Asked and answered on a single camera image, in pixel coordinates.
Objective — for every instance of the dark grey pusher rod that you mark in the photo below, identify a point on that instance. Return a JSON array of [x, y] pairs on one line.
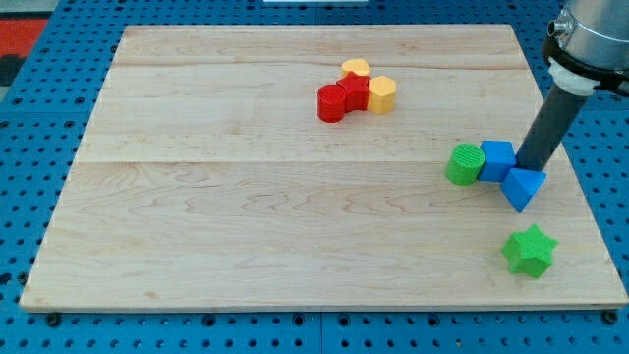
[[557, 113]]

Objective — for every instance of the blue cube block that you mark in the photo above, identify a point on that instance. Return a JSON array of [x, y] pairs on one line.
[[500, 158]]

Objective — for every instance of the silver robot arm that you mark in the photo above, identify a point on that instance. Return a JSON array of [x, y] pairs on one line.
[[585, 50]]

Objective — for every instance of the blue triangle block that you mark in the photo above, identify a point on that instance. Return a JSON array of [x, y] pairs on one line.
[[520, 186]]

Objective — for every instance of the green cylinder block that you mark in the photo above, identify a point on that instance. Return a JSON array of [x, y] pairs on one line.
[[465, 164]]

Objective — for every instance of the green star block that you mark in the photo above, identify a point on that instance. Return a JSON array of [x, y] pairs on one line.
[[529, 252]]

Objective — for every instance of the yellow hexagon block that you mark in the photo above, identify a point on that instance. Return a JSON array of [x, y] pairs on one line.
[[382, 94]]

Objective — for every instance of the red star block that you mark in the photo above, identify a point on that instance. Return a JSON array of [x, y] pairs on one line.
[[357, 91]]

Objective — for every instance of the yellow heart block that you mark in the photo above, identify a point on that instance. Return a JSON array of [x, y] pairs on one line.
[[358, 66]]

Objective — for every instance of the red cylinder block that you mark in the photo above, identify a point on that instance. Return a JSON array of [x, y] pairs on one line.
[[331, 103]]

